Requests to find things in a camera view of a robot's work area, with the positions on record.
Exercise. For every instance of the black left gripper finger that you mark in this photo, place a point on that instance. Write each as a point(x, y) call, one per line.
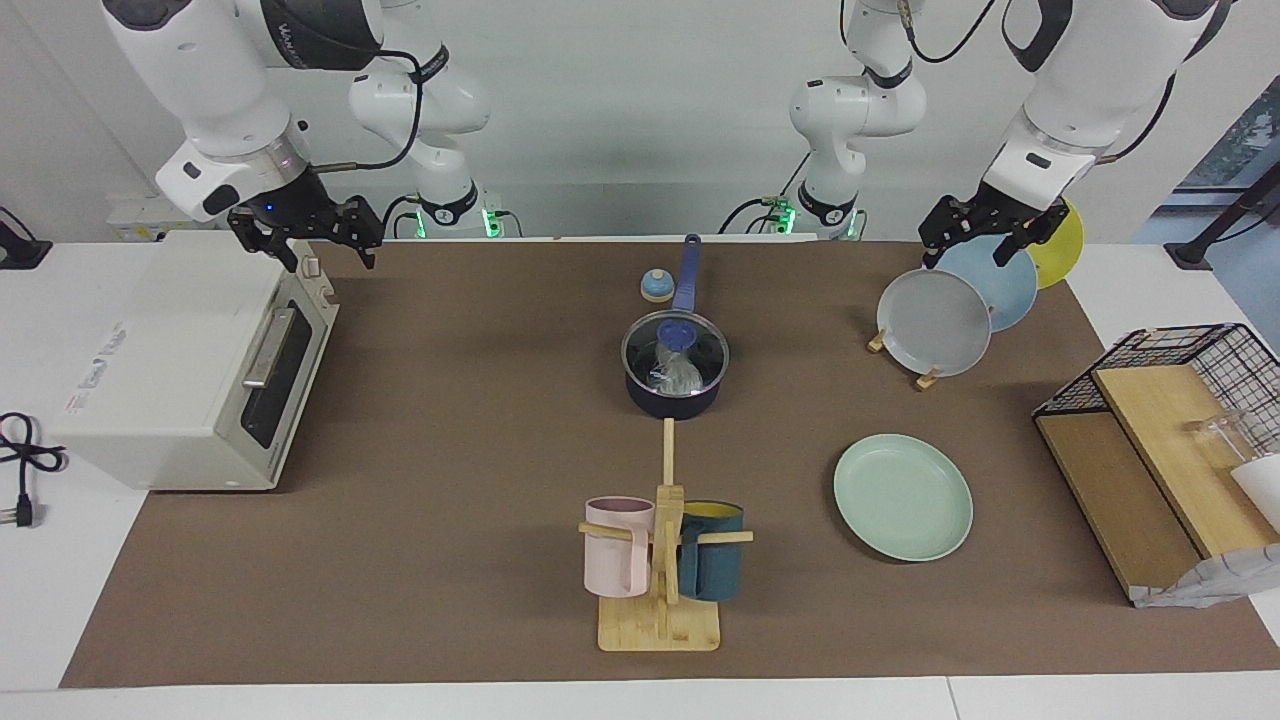
point(938, 228)
point(1010, 246)

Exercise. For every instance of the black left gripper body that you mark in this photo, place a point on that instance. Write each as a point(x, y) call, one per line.
point(1010, 215)

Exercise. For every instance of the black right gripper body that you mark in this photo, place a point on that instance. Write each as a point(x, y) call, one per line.
point(300, 212)

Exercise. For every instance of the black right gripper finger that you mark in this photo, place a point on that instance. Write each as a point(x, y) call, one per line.
point(366, 228)
point(260, 235)

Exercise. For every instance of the glass lid with blue knob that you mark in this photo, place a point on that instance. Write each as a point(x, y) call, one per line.
point(705, 350)

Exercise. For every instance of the clear plastic food bag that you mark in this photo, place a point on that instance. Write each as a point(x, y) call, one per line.
point(680, 375)

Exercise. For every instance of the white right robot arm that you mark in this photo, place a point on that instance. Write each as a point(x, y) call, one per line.
point(220, 90)

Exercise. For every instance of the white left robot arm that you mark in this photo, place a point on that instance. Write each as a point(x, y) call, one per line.
point(1080, 100)

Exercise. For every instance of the light blue plate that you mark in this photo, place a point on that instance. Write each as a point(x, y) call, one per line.
point(1010, 290)

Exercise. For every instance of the yellow plate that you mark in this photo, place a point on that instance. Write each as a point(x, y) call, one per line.
point(1062, 255)

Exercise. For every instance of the grey plate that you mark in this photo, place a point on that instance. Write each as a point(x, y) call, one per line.
point(935, 325)

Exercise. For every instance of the wooden plate rack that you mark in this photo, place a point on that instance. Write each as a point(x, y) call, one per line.
point(927, 380)

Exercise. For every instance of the light green plate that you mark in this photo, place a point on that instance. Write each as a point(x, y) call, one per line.
point(900, 500)

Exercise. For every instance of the white power strip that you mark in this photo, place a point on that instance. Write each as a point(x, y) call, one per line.
point(130, 222)

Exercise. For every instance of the white toaster oven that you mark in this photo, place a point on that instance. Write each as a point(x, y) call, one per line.
point(170, 380)

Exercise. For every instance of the black stand foot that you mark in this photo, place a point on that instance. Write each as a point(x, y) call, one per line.
point(1190, 252)

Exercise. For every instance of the black clamp base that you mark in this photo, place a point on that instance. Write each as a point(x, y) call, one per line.
point(20, 255)

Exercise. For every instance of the dark blue saucepan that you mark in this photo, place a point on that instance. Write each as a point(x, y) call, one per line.
point(688, 270)

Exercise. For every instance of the clear glass cup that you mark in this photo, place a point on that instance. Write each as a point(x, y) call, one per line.
point(1215, 435)

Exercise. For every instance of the small blue wooden bell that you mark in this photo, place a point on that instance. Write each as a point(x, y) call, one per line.
point(657, 288)

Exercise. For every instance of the brown table mat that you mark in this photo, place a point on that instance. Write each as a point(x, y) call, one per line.
point(400, 560)

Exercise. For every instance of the white cup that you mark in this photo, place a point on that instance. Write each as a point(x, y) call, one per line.
point(1262, 485)

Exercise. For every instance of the grey patterned cloth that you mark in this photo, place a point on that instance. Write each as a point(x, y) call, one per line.
point(1210, 580)

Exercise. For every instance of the dark teal mug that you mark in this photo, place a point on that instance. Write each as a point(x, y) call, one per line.
point(715, 570)

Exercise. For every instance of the pink mug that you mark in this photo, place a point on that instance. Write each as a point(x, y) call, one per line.
point(610, 560)

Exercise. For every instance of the wooden mug rack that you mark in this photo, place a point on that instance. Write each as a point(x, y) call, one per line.
point(660, 630)

